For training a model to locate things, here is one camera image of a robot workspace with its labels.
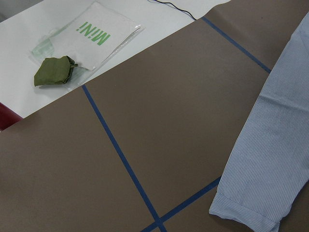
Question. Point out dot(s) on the green folded cloth pouch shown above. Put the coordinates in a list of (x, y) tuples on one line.
[(54, 71)]

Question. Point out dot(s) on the clear plastic MINI bag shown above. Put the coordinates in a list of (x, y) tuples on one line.
[(91, 39)]

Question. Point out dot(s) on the light blue striped shirt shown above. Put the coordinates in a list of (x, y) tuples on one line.
[(269, 163)]

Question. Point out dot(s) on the red cylinder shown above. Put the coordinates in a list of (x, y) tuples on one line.
[(7, 117)]

